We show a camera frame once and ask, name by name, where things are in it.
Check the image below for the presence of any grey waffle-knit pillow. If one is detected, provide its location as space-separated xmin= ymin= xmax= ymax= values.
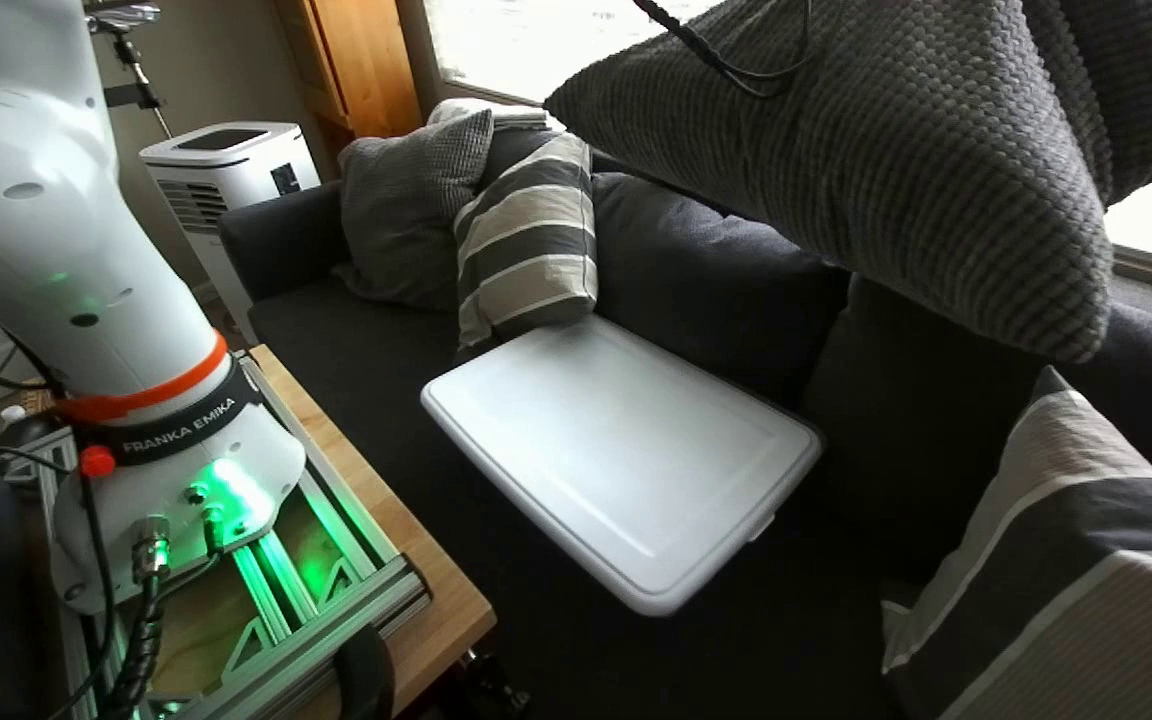
xmin=539 ymin=0 xmax=1152 ymax=368

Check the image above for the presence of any white container lid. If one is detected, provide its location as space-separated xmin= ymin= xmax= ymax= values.
xmin=415 ymin=311 xmax=830 ymax=620

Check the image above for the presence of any grey white striped pillow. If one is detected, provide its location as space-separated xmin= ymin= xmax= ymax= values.
xmin=448 ymin=118 xmax=606 ymax=354
xmin=877 ymin=364 xmax=1152 ymax=720

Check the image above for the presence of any dark sofa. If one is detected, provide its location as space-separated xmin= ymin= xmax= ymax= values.
xmin=216 ymin=169 xmax=1152 ymax=720

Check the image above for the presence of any grey textured cushion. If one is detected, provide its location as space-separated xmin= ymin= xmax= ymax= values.
xmin=332 ymin=106 xmax=500 ymax=321

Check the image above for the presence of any wooden table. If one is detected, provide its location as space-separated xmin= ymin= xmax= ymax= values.
xmin=236 ymin=339 xmax=500 ymax=720

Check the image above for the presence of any light grey folded blanket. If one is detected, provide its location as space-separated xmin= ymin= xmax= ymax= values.
xmin=423 ymin=91 xmax=568 ymax=145

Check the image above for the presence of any wooden cabinet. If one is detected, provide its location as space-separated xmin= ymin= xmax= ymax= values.
xmin=274 ymin=0 xmax=429 ymax=145

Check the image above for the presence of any black clamp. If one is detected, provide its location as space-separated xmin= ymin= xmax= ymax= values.
xmin=332 ymin=620 xmax=405 ymax=720

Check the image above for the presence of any white air purifier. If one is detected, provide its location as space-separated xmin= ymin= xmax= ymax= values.
xmin=136 ymin=118 xmax=325 ymax=331

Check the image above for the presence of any red knob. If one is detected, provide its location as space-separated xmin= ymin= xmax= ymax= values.
xmin=77 ymin=439 xmax=123 ymax=483

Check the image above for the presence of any aluminium base frame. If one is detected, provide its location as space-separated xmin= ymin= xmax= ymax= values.
xmin=50 ymin=351 xmax=436 ymax=720

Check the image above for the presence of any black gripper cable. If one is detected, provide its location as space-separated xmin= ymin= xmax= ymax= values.
xmin=628 ymin=0 xmax=812 ymax=104

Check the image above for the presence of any braided black cable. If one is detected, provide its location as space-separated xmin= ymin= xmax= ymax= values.
xmin=102 ymin=516 xmax=176 ymax=720

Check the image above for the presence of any black camera stand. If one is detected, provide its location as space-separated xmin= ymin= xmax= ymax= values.
xmin=86 ymin=0 xmax=176 ymax=136

